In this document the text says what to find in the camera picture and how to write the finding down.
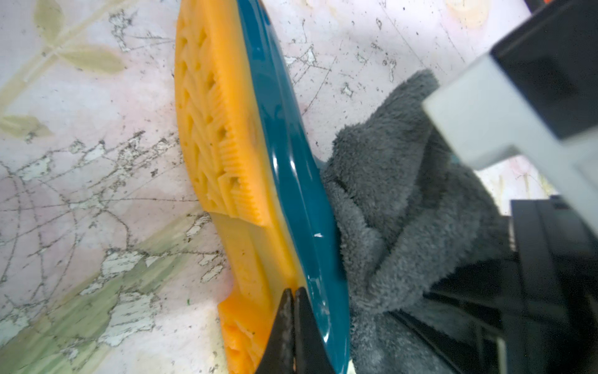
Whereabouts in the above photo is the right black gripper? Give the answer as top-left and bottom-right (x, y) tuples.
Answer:
(393, 196), (597, 373)

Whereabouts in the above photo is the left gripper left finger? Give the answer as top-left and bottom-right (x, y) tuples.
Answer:
(255, 288), (295, 374)

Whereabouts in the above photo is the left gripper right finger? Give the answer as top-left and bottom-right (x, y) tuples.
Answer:
(294, 288), (335, 374)

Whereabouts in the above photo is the grey blue microfibre cloth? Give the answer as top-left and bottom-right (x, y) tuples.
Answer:
(322, 70), (510, 373)

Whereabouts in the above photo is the green rubber boot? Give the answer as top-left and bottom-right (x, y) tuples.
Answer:
(174, 1), (350, 373)

